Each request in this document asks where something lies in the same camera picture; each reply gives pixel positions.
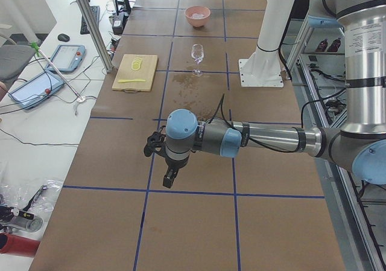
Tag aluminium frame post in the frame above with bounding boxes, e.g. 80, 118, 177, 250
76, 0, 113, 73

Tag teach pendant near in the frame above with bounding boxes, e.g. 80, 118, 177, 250
8, 71, 64, 110

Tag clear ice cubes pile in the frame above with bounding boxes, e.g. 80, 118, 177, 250
190, 13, 206, 20

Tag teach pendant far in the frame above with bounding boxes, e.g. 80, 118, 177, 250
49, 45, 86, 73

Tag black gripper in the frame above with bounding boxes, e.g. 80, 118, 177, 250
162, 158, 189, 188

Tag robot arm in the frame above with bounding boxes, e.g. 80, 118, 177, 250
162, 0, 385, 188

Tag white pedestal base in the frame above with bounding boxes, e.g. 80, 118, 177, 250
239, 0, 295, 88

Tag teach pendant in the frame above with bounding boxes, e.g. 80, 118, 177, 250
49, 45, 86, 73
8, 71, 64, 110

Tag yellow plastic knife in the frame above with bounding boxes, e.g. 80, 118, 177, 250
118, 78, 146, 83

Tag pink bowl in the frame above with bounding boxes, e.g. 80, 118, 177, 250
185, 6, 211, 28

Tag black keyboard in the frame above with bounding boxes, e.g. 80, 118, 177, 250
80, 5, 101, 35

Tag clear wine glass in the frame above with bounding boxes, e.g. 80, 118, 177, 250
191, 44, 204, 77

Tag black box device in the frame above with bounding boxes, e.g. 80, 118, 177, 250
112, 12, 128, 35

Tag black computer mouse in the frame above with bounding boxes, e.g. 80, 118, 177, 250
57, 33, 70, 42

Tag red cylinder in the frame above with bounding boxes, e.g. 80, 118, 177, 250
1, 232, 40, 258

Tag bamboo cutting board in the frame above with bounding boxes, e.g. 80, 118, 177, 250
112, 54, 158, 92

